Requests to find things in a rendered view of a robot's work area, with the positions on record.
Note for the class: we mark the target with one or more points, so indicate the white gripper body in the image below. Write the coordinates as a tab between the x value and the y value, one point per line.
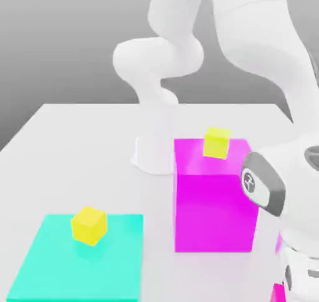
302	285

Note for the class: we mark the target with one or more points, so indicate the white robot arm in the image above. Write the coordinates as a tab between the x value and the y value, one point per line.
256	45

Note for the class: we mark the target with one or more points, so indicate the small magenta cube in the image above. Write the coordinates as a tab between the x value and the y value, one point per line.
276	294

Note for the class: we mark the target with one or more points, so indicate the small yellow cube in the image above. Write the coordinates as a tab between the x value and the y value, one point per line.
216	146
88	228

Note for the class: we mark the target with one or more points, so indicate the large magenta box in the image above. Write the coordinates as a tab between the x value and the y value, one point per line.
214	212

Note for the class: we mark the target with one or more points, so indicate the large turquoise box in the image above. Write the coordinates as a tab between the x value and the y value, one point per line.
74	269

